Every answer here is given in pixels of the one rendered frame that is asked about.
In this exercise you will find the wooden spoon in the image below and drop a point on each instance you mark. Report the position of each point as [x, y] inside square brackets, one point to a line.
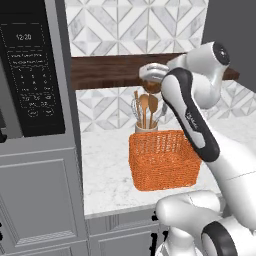
[144, 105]

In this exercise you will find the grey panelled cabinet door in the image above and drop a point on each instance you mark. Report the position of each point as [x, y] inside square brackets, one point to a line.
[40, 200]

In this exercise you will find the metal ladle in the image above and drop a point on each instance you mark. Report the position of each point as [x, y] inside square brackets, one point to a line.
[162, 111]

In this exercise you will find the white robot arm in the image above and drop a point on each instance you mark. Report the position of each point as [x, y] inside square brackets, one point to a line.
[200, 133]

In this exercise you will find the black microwave oven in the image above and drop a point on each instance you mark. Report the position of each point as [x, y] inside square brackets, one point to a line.
[31, 70]

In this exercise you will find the brown round object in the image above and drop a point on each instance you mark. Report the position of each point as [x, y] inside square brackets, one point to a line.
[150, 86]

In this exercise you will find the dark wooden wall shelf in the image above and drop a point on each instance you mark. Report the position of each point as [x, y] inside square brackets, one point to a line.
[106, 70]

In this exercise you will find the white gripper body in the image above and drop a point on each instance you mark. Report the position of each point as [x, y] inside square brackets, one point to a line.
[152, 71]

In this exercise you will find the metal whisk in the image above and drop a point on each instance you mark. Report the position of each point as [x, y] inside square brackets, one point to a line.
[134, 111]

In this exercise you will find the white utensil pot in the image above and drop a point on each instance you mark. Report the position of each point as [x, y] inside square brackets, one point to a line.
[146, 128]

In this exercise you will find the tall grey cabinet housing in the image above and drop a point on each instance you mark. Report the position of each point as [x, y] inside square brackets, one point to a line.
[68, 100]

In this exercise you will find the grey drawer front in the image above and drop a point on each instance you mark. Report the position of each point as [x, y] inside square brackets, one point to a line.
[123, 221]

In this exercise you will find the grey base cabinet door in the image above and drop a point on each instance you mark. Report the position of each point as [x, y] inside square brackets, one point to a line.
[125, 245]

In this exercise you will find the orange woven basket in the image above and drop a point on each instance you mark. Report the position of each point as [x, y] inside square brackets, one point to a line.
[163, 163]

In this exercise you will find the thin wooden stirrer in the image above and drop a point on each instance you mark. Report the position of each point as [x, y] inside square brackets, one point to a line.
[136, 100]

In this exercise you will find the wooden spatula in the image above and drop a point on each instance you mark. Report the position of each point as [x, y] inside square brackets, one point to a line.
[152, 106]

